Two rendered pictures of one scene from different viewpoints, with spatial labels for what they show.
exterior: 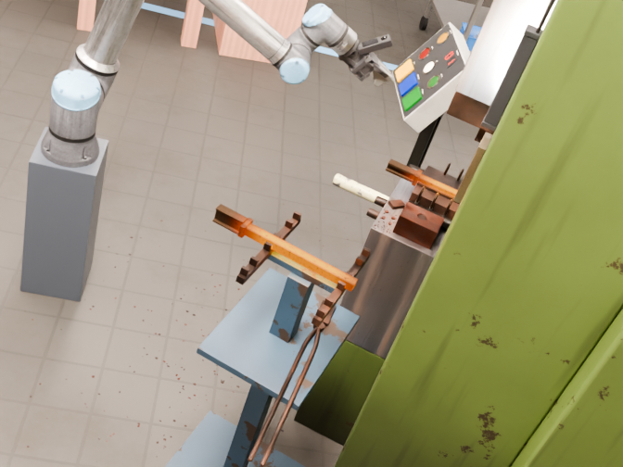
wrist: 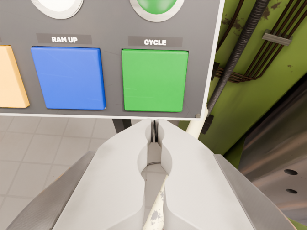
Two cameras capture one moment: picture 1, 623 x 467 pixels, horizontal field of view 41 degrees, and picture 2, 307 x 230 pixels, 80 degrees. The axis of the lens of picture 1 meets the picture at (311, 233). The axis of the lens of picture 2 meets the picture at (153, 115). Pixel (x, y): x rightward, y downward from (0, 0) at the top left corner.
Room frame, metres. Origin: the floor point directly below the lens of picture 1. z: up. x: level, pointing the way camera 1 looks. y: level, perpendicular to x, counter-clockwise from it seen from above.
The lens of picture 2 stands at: (2.57, -0.03, 1.18)
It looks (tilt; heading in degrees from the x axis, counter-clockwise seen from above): 58 degrees down; 284
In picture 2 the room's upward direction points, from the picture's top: 2 degrees clockwise
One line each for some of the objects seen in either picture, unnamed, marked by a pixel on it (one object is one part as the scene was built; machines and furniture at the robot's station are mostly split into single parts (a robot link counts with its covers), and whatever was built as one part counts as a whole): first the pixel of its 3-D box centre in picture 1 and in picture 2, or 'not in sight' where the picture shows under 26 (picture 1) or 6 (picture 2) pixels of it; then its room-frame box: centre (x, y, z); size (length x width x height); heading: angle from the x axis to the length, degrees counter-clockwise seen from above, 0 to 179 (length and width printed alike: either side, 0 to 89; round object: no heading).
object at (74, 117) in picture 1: (75, 102); not in sight; (2.24, 0.87, 0.79); 0.17 x 0.15 x 0.18; 9
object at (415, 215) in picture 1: (418, 225); not in sight; (1.99, -0.29, 0.95); 0.12 x 0.09 x 0.07; 80
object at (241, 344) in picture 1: (282, 334); not in sight; (1.61, -0.01, 0.73); 0.40 x 0.30 x 0.02; 166
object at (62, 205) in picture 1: (63, 217); not in sight; (2.23, 0.87, 0.30); 0.22 x 0.22 x 0.60; 12
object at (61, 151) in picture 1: (71, 138); not in sight; (2.23, 0.87, 0.65); 0.19 x 0.19 x 0.10
